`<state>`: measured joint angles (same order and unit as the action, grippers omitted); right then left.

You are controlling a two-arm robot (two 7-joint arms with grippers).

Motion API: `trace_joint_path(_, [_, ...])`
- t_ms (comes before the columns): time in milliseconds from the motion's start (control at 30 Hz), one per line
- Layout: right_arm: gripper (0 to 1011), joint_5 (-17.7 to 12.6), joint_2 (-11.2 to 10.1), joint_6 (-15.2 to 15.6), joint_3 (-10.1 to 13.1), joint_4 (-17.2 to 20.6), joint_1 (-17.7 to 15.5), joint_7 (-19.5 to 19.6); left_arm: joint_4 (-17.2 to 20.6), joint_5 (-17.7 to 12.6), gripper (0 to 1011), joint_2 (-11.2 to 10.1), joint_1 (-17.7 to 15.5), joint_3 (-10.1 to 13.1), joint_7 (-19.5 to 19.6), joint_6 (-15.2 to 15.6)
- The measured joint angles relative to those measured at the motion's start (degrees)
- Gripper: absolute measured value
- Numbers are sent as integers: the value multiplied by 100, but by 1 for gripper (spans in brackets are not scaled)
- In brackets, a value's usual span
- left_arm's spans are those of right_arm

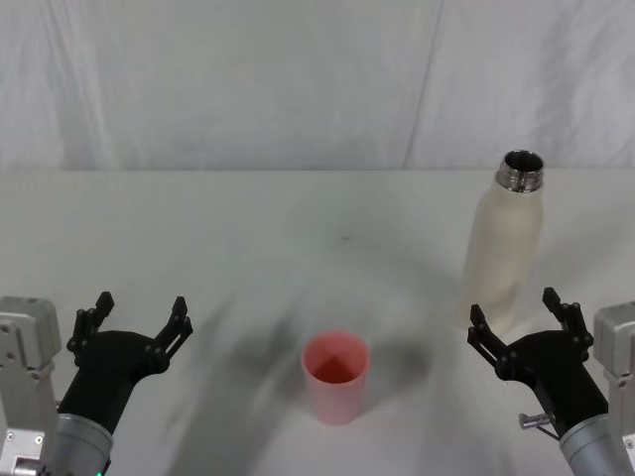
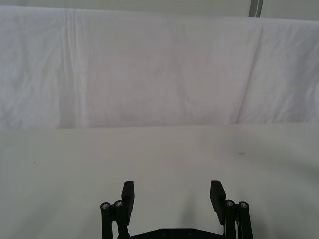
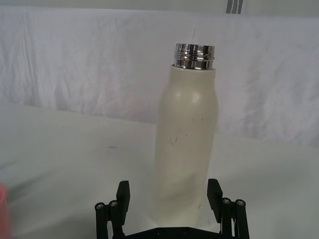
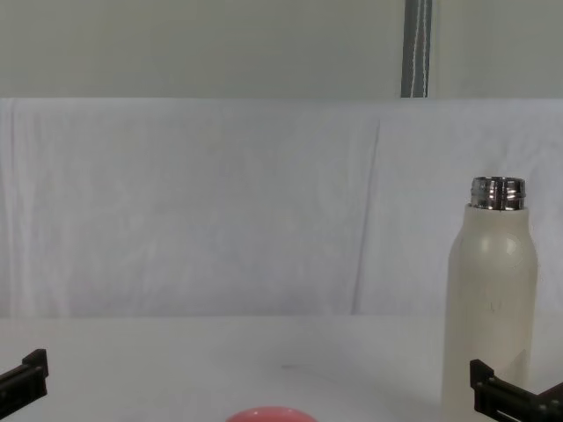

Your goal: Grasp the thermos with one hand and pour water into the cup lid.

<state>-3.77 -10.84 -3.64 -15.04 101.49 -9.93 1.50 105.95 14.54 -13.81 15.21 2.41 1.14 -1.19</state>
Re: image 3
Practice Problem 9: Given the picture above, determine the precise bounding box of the cream vacuum bottle steel neck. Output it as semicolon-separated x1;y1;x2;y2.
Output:
151;43;219;226

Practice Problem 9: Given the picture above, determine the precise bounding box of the grey striped post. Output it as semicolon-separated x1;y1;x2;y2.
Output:
225;0;244;15

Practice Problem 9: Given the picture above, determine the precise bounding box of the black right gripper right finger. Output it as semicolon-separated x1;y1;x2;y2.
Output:
207;178;247;239

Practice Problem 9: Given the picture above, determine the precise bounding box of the white wrinkled backdrop cloth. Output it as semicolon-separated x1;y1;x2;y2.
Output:
0;5;319;148

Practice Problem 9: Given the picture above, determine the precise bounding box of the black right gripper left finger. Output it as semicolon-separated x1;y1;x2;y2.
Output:
94;181;131;239

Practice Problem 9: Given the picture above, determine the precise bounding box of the white table cloth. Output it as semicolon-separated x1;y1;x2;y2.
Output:
0;101;319;239

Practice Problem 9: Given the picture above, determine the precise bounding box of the pink cup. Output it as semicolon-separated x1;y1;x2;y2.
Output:
0;183;11;239

